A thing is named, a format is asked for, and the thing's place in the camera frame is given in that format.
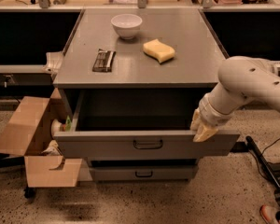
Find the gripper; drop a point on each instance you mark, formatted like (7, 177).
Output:
(212, 113)

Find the grey top drawer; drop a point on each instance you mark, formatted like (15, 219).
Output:
(138, 124)

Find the grey drawer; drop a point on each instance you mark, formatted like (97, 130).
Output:
(132, 173)
(138, 124)

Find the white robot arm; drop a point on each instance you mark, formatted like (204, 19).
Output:
(241, 80)

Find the grey drawer cabinet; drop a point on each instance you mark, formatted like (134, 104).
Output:
(194, 66)

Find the grey bottom drawer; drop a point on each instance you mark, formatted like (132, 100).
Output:
(132, 173)

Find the black metal stand leg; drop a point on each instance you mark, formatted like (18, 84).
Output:
(272, 170)

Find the yellow sponge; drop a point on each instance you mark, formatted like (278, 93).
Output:
(158, 50)

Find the orange sneaker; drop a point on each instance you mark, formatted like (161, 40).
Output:
(270, 214)

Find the dark snack packet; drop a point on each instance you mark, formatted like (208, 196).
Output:
(103, 61)

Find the white ceramic bowl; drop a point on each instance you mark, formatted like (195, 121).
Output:
(126, 26)

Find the white round object in box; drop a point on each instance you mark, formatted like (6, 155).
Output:
(56, 126)

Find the cardboard box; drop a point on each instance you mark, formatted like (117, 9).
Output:
(27, 134)

